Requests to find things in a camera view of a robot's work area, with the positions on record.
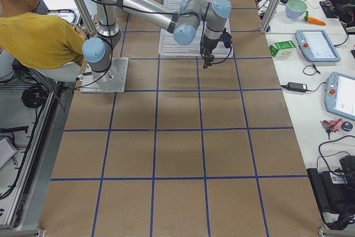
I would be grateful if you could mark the near teach pendant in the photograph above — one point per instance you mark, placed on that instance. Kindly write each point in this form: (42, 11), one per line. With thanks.
(339, 95)

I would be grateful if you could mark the toy carrot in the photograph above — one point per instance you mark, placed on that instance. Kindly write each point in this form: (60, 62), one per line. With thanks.
(313, 20)

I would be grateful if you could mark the green white carton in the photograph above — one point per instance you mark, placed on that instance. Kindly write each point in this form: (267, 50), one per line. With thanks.
(282, 49)

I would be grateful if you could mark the red key bundle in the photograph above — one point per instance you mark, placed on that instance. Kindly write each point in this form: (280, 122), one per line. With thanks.
(331, 126)

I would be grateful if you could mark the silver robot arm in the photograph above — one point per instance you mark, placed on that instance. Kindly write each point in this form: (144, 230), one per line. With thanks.
(151, 11)

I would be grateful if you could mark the black power adapter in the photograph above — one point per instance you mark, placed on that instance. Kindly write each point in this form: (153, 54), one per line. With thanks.
(297, 87)

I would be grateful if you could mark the far teach pendant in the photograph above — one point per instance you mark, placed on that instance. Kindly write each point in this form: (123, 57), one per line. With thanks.
(316, 46)

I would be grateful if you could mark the green bowl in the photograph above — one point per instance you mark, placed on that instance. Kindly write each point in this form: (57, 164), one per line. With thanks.
(295, 8)

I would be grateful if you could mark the white chair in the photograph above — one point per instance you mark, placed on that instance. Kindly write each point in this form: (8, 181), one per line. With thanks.
(51, 78)

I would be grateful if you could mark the person in yellow shirt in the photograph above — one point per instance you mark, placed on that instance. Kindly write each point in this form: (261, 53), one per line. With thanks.
(39, 41)

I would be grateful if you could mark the clear plastic box lid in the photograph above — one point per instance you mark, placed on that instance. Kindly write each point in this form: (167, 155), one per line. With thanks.
(195, 16)

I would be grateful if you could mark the teach pendant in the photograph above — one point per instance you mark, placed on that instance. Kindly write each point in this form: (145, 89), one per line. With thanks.
(316, 46)
(339, 95)

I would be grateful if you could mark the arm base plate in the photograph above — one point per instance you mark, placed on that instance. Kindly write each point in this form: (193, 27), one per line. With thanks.
(113, 81)

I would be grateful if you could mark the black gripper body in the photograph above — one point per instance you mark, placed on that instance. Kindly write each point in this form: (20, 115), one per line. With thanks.
(207, 47)

